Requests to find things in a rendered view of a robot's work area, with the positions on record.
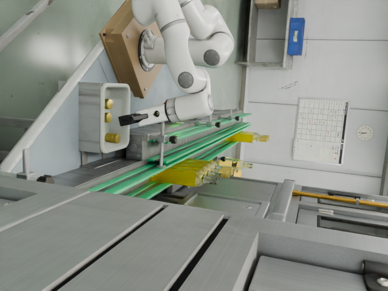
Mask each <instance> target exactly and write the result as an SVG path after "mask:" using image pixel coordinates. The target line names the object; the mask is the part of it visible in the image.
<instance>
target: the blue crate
mask: <svg viewBox="0 0 388 291"><path fill-rule="evenodd" d="M304 28H305V18H291V19H290V30H289V43H288V55H301V56H302V52H303V40H304Z"/></svg>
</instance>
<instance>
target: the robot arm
mask: <svg viewBox="0 0 388 291"><path fill-rule="evenodd" d="M132 12H133V15H134V17H135V19H136V21H137V22H138V23H139V24H140V25H142V26H145V27H146V26H149V25H150V24H152V23H154V22H155V21H156V23H157V25H158V28H159V30H160V32H161V35H162V37H163V38H157V36H154V35H153V34H151V31H150V29H149V28H146V29H145V32H146V34H145V35H144V37H143V40H142V42H141V58H142V61H143V64H144V65H145V66H146V67H147V68H151V67H153V65H154V64H167V66H168V68H169V71H170V73H171V76H172V78H173V80H174V82H175V84H176V86H177V87H178V89H180V90H181V91H182V92H184V93H189V94H188V95H185V96H180V97H176V98H171V99H167V100H166V101H165V104H163V105H158V106H154V107H149V108H147V109H143V110H140V111H137V112H136V113H134V114H128V115H123V116H120V117H118V119H119V122H120V126H125V125H131V124H135V123H139V126H144V125H149V124H155V123H159V122H165V121H169V122H171V123H174V122H180V121H185V120H191V119H195V118H200V117H206V116H209V115H211V114H212V112H213V111H214V104H213V100H212V97H211V88H210V76H209V74H208V72H207V71H206V70H205V69H203V68H196V67H195V66H202V67H206V68H218V67H220V66H222V65H223V64H224V63H225V62H226V61H227V59H228V58H229V56H230V54H231V53H232V51H233V49H234V39H233V36H232V34H231V33H230V31H229V29H228V27H227V25H226V23H225V21H224V20H223V18H222V16H221V14H220V12H219V11H218V10H217V9H216V8H215V7H213V6H211V5H203V4H202V3H201V1H200V0H132ZM190 34H191V35H192V36H193V37H194V38H189V36H190ZM205 38H206V39H207V40H202V39H205Z"/></svg>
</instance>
